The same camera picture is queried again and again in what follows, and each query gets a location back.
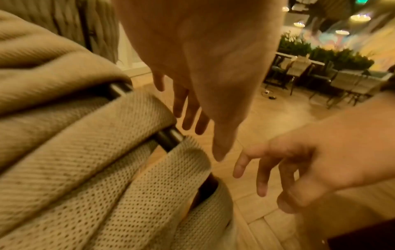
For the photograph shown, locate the beige woven chair green seat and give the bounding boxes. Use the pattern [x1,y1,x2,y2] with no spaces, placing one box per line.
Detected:
[0,0,239,250]

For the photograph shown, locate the dark dining chair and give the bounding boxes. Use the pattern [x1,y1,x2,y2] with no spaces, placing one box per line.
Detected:
[308,61,339,100]
[264,54,294,90]

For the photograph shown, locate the person's left hand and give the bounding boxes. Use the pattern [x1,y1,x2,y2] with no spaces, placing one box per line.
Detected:
[112,0,289,162]

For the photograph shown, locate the green hedge planter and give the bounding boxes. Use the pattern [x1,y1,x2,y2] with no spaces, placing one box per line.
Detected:
[278,31,313,57]
[309,47,375,72]

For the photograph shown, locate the beige woven dining chair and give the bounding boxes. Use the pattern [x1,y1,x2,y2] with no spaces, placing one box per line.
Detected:
[351,74,390,106]
[288,55,313,96]
[326,70,365,110]

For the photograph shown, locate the person's right hand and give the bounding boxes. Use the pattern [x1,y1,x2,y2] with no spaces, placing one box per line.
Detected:
[232,91,395,215]

